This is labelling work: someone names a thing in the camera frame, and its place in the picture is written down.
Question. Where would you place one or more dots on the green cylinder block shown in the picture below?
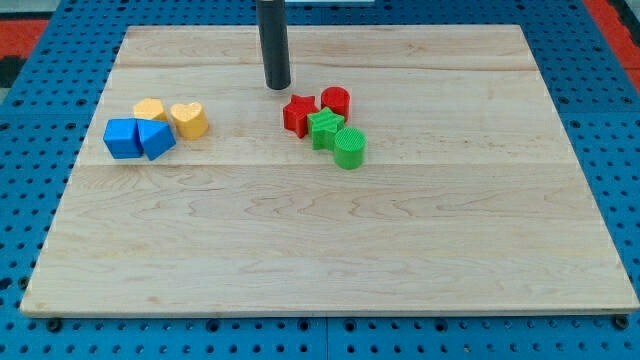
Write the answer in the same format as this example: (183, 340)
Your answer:
(349, 147)

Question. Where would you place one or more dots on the green star block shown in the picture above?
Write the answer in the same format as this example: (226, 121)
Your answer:
(322, 128)

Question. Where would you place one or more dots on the red star block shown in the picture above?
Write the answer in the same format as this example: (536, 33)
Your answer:
(295, 114)

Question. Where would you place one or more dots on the red cylinder block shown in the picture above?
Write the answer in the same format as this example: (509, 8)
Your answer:
(338, 99)

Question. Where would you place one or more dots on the yellow heart block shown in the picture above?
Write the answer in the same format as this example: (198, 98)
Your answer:
(190, 120)

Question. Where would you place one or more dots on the light wooden board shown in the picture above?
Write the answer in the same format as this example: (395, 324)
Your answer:
(470, 200)

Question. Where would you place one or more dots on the blue triangular prism block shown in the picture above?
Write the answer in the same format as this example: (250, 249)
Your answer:
(156, 137)

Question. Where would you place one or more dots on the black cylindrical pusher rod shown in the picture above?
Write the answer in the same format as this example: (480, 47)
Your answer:
(272, 26)

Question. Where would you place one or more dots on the yellow hexagon block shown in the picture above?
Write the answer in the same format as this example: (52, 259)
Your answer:
(150, 109)

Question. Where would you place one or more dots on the blue cube block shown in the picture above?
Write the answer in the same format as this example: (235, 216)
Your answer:
(121, 136)

